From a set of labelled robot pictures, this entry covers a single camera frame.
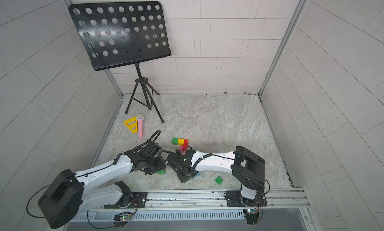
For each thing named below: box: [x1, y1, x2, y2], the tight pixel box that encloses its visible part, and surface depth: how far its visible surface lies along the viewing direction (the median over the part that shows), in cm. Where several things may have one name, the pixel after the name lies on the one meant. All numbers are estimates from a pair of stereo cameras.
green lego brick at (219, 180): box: [214, 176, 224, 186], surface depth 78 cm
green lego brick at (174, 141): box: [171, 137, 178, 145], surface depth 92 cm
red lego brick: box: [182, 139, 189, 151], surface depth 90 cm
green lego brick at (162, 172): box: [157, 169, 167, 176], surface depth 79 cm
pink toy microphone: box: [136, 113, 145, 138], surface depth 98 cm
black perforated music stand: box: [68, 1, 172, 124], surface depth 70 cm
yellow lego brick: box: [177, 138, 185, 146], surface depth 91 cm
